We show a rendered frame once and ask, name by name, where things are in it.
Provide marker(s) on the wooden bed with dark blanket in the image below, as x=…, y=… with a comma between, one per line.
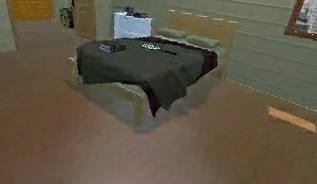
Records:
x=156, y=66

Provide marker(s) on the black and white remote control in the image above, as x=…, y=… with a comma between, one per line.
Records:
x=153, y=47

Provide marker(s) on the green pillow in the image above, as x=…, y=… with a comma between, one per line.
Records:
x=203, y=41
x=172, y=33

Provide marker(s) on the dark book on bed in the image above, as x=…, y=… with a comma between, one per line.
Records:
x=112, y=46

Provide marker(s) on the white bedside cabinet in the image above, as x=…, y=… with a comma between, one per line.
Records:
x=131, y=26

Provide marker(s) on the small black objects on cabinet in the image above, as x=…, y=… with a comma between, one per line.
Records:
x=135, y=12

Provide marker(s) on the wooden room door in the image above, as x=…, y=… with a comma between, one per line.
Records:
x=83, y=2

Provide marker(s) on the dark green bag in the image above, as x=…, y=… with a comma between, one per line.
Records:
x=66, y=16

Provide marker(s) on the yellow cabinet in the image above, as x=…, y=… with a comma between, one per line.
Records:
x=29, y=2

